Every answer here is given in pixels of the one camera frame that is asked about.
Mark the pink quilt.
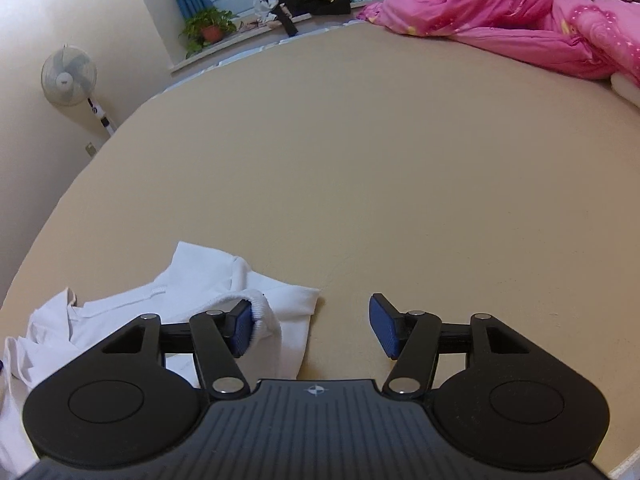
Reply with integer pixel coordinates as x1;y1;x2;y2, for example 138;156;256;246
357;0;640;81

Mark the bed with beige sheet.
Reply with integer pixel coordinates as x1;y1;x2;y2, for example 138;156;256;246
0;17;640;480

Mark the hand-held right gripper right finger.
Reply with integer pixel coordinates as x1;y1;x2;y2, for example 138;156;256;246
369;293;544;400

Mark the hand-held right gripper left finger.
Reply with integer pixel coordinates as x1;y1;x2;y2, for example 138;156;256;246
90;299;254;401

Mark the white hooded sweatshirt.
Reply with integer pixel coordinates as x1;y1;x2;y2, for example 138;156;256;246
0;241;321;466

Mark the potted green plant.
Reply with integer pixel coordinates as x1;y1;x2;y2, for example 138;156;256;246
179;7;241;58

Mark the white pillow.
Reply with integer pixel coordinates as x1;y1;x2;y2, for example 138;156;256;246
611;74;640;111

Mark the white standing fan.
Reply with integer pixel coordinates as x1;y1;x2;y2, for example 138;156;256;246
41;45;117;138

